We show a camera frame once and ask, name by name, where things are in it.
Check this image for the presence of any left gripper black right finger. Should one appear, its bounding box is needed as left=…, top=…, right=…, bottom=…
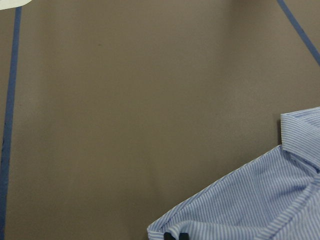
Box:
left=178, top=232, right=189, bottom=240

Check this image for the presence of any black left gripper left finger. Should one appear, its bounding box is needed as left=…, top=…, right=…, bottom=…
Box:
left=163, top=232, right=173, bottom=240

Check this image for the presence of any light blue striped shirt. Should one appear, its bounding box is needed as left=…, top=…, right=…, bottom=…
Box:
left=147, top=107, right=320, bottom=240

